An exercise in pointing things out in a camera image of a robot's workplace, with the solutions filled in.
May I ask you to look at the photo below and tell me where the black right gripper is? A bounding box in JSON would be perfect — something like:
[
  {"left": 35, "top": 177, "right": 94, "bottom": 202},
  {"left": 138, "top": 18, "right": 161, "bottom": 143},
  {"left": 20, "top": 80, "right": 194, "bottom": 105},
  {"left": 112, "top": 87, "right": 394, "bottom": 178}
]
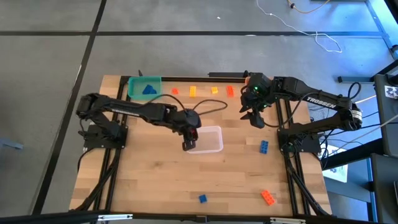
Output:
[{"left": 239, "top": 73, "right": 274, "bottom": 129}]

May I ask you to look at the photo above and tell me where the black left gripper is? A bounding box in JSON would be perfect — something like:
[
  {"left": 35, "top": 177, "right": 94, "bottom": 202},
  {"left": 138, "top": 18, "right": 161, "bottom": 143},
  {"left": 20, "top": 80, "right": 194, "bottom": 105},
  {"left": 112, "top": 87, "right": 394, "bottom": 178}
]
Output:
[{"left": 179, "top": 118, "right": 201, "bottom": 152}]

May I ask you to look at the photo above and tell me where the clear plastic bin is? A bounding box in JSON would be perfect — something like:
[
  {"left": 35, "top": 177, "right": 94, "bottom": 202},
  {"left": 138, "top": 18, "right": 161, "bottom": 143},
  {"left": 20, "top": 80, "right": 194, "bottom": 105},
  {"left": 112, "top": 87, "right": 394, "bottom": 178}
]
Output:
[{"left": 184, "top": 125, "right": 224, "bottom": 154}]

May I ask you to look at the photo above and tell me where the green plastic bin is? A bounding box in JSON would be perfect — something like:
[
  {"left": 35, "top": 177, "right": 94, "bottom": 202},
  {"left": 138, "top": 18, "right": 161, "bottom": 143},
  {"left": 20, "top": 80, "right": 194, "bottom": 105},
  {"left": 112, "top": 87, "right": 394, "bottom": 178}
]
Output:
[{"left": 127, "top": 75, "right": 163, "bottom": 101}]

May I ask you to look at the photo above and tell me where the white paper sheet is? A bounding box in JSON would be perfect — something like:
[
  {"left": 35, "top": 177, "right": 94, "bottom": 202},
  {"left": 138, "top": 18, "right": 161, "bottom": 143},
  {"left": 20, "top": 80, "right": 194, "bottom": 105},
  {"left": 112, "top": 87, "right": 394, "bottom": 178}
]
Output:
[{"left": 323, "top": 146, "right": 348, "bottom": 184}]

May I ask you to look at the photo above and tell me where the black floor foot bar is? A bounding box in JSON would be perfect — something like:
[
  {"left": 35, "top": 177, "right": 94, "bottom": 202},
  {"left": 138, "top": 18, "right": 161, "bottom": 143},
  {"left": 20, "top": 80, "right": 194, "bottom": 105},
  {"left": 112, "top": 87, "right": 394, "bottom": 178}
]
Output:
[{"left": 337, "top": 75, "right": 376, "bottom": 84}]

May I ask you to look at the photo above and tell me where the black diagonal floor beam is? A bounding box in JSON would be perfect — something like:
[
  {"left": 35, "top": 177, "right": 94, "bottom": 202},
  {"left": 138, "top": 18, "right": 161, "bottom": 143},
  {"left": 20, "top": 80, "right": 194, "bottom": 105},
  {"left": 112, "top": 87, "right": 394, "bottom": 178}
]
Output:
[{"left": 320, "top": 138, "right": 384, "bottom": 170}]

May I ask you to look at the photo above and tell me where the black white fiducial tag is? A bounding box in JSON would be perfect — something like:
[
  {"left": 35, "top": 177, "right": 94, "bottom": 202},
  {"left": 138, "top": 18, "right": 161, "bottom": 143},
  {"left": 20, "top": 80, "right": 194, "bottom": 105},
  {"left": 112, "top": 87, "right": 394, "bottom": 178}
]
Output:
[{"left": 384, "top": 85, "right": 398, "bottom": 100}]

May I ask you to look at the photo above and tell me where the blue metal table leg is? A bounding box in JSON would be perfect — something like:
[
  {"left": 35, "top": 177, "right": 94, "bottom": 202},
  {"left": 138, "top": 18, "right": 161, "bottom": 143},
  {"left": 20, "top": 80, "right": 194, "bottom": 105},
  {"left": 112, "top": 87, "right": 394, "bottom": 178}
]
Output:
[{"left": 365, "top": 0, "right": 398, "bottom": 60}]

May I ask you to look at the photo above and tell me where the black rig crossbar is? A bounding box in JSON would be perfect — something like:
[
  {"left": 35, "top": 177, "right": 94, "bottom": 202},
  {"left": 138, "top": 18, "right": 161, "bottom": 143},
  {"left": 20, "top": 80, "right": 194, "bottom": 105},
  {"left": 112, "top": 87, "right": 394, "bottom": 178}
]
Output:
[{"left": 0, "top": 210, "right": 398, "bottom": 224}]

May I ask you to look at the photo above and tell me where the gray floor scrap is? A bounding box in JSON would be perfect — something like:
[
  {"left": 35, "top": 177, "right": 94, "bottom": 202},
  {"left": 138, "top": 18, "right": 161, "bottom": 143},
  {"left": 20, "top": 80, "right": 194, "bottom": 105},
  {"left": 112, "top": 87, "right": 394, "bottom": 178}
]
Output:
[{"left": 0, "top": 138, "right": 25, "bottom": 151}]

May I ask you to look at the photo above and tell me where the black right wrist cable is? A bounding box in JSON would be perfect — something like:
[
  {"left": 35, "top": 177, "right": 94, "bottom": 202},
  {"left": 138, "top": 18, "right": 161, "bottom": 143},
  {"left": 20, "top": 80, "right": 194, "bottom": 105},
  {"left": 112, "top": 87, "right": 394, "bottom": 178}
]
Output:
[{"left": 263, "top": 91, "right": 312, "bottom": 129}]

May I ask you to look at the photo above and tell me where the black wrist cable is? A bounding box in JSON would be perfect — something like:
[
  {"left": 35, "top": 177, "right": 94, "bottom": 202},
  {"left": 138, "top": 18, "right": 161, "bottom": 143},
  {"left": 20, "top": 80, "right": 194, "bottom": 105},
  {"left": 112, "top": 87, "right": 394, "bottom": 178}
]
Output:
[
  {"left": 263, "top": 91, "right": 312, "bottom": 129},
  {"left": 144, "top": 93, "right": 228, "bottom": 116}
]

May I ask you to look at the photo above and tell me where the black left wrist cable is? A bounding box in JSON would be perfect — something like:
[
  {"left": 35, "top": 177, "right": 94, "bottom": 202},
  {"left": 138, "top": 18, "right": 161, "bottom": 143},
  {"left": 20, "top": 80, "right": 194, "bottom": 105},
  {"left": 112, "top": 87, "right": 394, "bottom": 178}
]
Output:
[{"left": 144, "top": 93, "right": 228, "bottom": 116}]

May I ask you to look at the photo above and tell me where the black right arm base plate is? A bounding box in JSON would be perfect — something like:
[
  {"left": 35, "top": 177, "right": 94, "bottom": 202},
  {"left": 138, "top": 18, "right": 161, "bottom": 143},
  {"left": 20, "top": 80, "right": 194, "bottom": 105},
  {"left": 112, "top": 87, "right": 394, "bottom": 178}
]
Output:
[{"left": 277, "top": 129, "right": 321, "bottom": 154}]

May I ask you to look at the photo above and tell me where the black aluminium table frame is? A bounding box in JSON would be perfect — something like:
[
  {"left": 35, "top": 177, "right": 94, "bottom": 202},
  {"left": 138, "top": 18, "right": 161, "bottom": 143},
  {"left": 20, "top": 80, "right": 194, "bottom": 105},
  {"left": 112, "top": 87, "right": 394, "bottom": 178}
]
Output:
[{"left": 70, "top": 75, "right": 333, "bottom": 218}]

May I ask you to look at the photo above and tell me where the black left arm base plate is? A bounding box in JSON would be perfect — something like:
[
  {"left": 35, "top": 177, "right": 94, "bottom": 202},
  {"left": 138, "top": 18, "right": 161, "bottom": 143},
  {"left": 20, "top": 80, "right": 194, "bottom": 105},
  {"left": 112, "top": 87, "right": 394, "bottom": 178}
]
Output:
[{"left": 83, "top": 124, "right": 128, "bottom": 149}]

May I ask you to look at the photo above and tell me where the white floor cable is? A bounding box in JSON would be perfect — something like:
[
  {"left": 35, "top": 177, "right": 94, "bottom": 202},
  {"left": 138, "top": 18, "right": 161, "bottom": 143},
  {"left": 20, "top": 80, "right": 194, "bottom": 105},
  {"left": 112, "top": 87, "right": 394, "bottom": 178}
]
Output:
[{"left": 256, "top": 0, "right": 343, "bottom": 54}]

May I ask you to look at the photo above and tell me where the silver metal bracket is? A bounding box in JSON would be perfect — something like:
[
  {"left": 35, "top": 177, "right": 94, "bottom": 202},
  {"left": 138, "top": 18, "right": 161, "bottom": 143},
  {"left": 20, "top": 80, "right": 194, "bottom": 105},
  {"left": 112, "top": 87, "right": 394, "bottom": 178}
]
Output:
[
  {"left": 97, "top": 213, "right": 134, "bottom": 222},
  {"left": 269, "top": 217, "right": 307, "bottom": 224}
]

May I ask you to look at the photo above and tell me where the black cable bundle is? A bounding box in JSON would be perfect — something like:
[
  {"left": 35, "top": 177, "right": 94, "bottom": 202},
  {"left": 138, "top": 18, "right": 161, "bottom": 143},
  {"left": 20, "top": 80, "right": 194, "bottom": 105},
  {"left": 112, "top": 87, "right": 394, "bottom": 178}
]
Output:
[
  {"left": 74, "top": 148, "right": 123, "bottom": 212},
  {"left": 287, "top": 155, "right": 332, "bottom": 217}
]

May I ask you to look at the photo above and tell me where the orange floor cable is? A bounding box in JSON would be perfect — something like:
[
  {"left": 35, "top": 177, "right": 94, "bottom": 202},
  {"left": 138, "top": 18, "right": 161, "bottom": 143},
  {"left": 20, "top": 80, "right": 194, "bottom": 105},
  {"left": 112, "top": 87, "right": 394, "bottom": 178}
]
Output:
[{"left": 287, "top": 0, "right": 330, "bottom": 15}]

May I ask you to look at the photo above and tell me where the white power cord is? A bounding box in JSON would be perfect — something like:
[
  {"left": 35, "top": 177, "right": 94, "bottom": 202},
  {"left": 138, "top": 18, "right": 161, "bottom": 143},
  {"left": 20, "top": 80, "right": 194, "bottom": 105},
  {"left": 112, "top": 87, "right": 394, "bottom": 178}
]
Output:
[{"left": 354, "top": 95, "right": 377, "bottom": 104}]

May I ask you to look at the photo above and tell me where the gray floor cable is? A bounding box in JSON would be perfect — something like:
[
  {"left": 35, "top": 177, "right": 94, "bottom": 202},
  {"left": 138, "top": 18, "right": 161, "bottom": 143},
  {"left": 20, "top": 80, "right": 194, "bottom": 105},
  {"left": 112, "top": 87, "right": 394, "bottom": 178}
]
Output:
[{"left": 360, "top": 113, "right": 398, "bottom": 138}]

